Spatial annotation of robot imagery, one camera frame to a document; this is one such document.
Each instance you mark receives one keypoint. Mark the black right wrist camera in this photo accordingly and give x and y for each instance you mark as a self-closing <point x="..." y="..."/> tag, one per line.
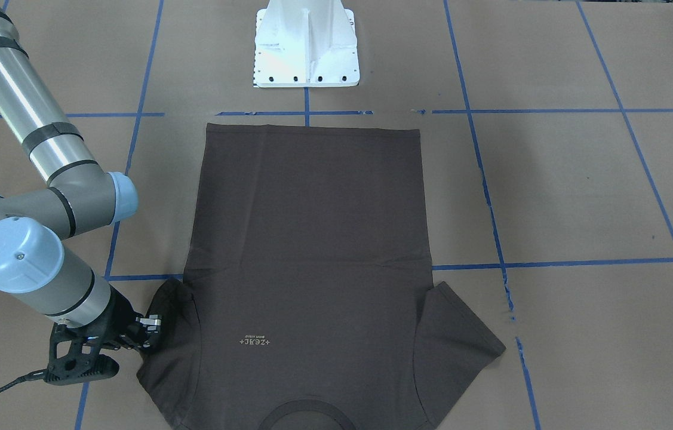
<point x="69" y="363"/>

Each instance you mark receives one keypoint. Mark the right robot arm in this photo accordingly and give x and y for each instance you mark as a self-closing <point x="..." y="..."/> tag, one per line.
<point x="79" y="196"/>

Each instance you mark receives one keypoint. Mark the white column pedestal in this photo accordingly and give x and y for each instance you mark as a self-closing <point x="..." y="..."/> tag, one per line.
<point x="305" y="44"/>

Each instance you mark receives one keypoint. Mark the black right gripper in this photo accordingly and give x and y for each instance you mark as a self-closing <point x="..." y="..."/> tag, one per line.
<point x="116" y="315"/>

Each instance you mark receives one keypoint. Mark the brown t-shirt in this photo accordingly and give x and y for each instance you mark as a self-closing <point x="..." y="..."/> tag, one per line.
<point x="307" y="299"/>

